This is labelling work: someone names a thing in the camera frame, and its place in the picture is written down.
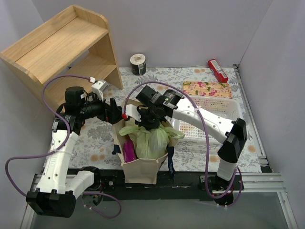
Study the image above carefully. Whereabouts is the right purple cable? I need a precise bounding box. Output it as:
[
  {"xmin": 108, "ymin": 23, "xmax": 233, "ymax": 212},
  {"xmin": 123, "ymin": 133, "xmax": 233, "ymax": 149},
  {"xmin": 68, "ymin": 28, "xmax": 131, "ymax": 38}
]
[{"xmin": 123, "ymin": 81, "xmax": 244, "ymax": 207}]

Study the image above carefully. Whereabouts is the white plastic basket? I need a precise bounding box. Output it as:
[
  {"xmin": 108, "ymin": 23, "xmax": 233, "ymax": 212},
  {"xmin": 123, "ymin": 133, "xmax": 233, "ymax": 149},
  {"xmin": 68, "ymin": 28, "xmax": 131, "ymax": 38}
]
[{"xmin": 172, "ymin": 96, "xmax": 243, "ymax": 144}]

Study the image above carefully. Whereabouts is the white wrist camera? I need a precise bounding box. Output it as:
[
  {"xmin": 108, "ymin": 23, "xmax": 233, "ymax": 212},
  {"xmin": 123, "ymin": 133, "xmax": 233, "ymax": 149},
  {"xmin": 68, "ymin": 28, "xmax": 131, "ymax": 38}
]
[
  {"xmin": 91, "ymin": 80, "xmax": 108, "ymax": 101},
  {"xmin": 124, "ymin": 104, "xmax": 141, "ymax": 122}
]

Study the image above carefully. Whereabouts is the purple cable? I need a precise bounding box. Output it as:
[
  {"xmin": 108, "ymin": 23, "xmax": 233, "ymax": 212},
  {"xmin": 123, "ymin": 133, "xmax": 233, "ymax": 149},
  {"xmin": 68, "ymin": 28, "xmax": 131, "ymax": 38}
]
[
  {"xmin": 5, "ymin": 74, "xmax": 122, "ymax": 219},
  {"xmin": 123, "ymin": 81, "xmax": 244, "ymax": 207}
]

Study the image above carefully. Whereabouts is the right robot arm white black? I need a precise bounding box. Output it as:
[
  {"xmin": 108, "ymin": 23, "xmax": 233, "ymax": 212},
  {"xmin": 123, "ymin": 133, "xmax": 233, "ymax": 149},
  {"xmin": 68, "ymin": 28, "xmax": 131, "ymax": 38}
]
[{"xmin": 136, "ymin": 86, "xmax": 247, "ymax": 190}]

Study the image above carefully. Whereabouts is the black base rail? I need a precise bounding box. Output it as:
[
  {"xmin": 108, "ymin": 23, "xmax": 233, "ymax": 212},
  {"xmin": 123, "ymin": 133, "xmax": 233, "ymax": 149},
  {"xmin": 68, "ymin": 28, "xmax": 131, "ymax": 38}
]
[{"xmin": 66, "ymin": 168, "xmax": 245, "ymax": 201}]

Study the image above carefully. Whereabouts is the purple snack packet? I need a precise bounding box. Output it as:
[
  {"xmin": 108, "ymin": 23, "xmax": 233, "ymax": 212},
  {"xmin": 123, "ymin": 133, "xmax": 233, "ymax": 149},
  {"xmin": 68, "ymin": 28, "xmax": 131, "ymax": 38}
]
[{"xmin": 123, "ymin": 140, "xmax": 137, "ymax": 163}]

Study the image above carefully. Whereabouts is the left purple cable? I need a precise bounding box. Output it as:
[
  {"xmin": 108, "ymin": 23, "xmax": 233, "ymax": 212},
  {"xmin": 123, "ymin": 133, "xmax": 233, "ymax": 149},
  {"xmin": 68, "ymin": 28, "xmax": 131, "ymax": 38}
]
[{"xmin": 5, "ymin": 74, "xmax": 122, "ymax": 219}]

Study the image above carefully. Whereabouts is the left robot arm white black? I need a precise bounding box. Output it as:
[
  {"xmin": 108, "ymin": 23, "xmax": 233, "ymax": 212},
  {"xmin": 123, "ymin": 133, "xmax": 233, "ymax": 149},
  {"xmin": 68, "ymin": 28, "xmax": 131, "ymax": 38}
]
[{"xmin": 26, "ymin": 86, "xmax": 122, "ymax": 218}]

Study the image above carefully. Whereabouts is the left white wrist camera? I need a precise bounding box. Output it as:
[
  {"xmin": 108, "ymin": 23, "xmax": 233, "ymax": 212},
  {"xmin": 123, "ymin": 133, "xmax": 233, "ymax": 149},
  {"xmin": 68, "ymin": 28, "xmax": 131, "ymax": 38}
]
[{"xmin": 91, "ymin": 80, "xmax": 108, "ymax": 101}]

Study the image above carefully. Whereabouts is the black label tape roll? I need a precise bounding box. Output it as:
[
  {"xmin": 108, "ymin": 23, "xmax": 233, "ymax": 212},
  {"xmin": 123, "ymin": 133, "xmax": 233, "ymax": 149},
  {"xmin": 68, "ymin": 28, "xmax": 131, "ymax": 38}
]
[{"xmin": 130, "ymin": 53, "xmax": 146, "ymax": 76}]

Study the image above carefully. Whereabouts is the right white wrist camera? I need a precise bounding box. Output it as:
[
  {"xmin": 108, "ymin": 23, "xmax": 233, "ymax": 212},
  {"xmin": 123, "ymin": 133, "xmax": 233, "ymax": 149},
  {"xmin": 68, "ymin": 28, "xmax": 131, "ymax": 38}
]
[{"xmin": 124, "ymin": 104, "xmax": 141, "ymax": 122}]

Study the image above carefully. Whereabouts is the beige canvas tote bag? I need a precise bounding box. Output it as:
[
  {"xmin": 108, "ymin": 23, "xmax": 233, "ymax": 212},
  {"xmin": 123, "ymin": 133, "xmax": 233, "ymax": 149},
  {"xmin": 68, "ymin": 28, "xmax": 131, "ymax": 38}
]
[{"xmin": 112, "ymin": 119, "xmax": 168, "ymax": 185}]

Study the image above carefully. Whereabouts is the floral table mat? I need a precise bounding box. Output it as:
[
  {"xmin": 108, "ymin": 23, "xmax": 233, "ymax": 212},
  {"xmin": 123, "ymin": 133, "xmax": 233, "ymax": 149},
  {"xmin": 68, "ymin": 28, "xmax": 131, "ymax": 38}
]
[{"xmin": 69, "ymin": 66, "xmax": 267, "ymax": 173}]

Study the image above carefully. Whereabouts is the red rectangular box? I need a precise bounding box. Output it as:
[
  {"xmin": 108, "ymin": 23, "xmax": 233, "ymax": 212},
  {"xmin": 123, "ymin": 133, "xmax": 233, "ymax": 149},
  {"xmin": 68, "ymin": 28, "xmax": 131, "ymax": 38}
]
[{"xmin": 207, "ymin": 59, "xmax": 228, "ymax": 83}]

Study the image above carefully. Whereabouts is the floral rectangular tray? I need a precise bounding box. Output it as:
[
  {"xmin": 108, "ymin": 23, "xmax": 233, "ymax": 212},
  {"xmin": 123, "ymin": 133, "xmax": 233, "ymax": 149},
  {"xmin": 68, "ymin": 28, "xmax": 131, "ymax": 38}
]
[{"xmin": 183, "ymin": 81, "xmax": 233, "ymax": 99}]

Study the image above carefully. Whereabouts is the wooden two-tier shelf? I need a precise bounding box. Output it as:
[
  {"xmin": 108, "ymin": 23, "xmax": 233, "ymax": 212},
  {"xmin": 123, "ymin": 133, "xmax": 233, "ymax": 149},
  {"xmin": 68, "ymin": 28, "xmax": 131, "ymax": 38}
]
[{"xmin": 0, "ymin": 5, "xmax": 123, "ymax": 109}]

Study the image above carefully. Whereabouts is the light green plastic bag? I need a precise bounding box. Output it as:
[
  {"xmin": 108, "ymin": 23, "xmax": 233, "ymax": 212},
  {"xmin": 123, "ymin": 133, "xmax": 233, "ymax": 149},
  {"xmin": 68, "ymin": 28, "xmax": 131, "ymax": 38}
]
[{"xmin": 119, "ymin": 124, "xmax": 184, "ymax": 160}]

